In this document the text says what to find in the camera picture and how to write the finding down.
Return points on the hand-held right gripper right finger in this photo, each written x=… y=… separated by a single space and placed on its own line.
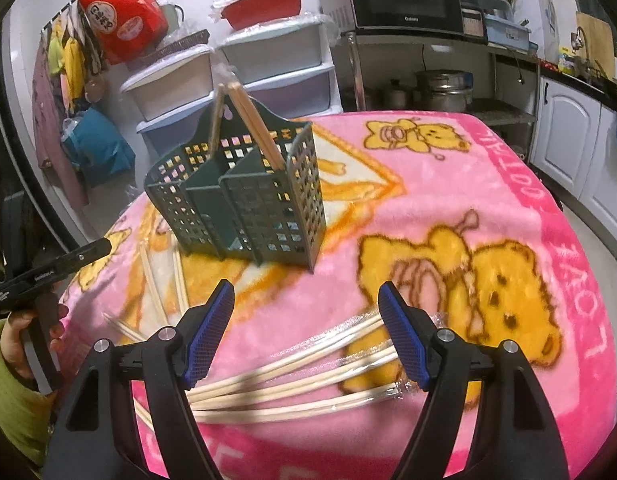
x=403 y=340

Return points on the brown woven tray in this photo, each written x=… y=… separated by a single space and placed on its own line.
x=183 y=42

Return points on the person's left forearm green sleeve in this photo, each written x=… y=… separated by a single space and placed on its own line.
x=13 y=410

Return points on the red carry bag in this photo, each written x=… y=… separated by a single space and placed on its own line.
x=123 y=15

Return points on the wooden cutting board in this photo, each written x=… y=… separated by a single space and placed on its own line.
x=596 y=40

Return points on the short plastic drawer unit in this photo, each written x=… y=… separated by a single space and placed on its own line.
x=173 y=90

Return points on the person's left hand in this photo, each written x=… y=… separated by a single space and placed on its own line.
x=16 y=345

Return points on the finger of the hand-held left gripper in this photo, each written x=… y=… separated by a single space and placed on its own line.
x=88 y=252

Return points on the mauve hanging cloth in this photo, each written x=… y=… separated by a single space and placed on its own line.
x=51 y=125

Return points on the white cardboard box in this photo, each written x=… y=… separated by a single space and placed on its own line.
x=333 y=10

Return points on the teal fabric bag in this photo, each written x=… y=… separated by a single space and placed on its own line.
x=98 y=150

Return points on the blue white appliance box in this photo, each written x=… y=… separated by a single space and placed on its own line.
x=508 y=32

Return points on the red plastic basin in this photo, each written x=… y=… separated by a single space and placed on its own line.
x=263 y=7

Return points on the green plastic utensil basket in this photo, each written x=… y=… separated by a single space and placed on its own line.
x=248 y=195

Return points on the large steel pot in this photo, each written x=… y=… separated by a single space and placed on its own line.
x=443 y=92

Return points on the wooden chopstick pair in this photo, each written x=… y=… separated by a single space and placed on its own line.
x=288 y=356
x=179 y=280
x=288 y=406
x=288 y=378
x=153 y=282
x=216 y=115
x=123 y=330
x=141 y=413
x=253 y=125

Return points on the metal kitchen rack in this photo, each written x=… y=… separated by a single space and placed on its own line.
x=488 y=110

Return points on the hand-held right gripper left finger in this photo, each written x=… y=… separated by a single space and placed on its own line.
x=213 y=335

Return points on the yellow green hanging cloths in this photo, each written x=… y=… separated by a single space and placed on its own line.
x=71 y=60

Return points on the pink bear printed blanket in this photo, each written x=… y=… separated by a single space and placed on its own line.
x=438 y=200

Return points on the small steel pot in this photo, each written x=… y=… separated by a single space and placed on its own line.
x=396 y=95

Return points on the tall plastic drawer unit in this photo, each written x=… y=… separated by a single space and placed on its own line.
x=278 y=55

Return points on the white kitchen cabinets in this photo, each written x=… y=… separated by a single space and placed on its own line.
x=568 y=130

